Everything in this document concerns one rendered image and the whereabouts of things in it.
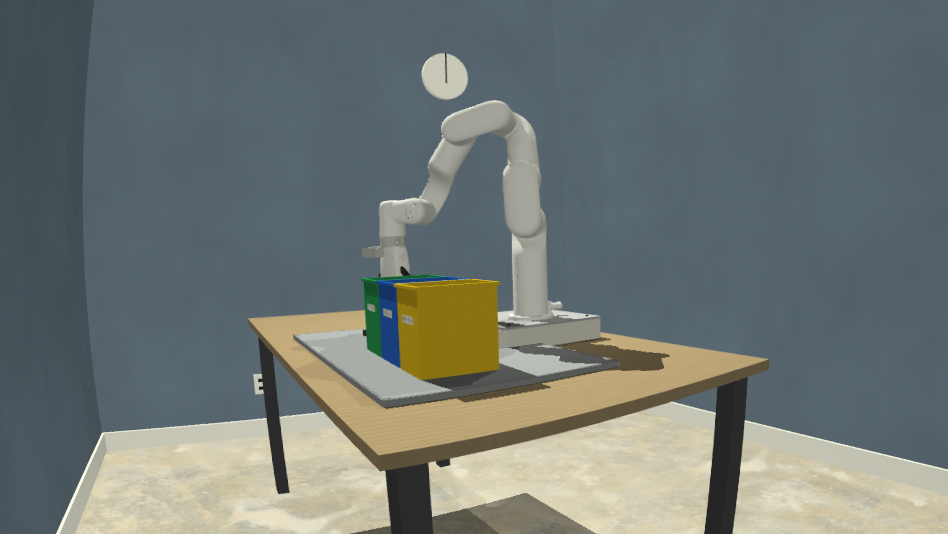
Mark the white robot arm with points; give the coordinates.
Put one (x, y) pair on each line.
(521, 183)

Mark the yellow bin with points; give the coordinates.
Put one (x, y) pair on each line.
(448, 328)

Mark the blue open-top bin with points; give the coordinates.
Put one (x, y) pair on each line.
(389, 315)

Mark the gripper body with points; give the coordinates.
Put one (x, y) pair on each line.
(390, 264)

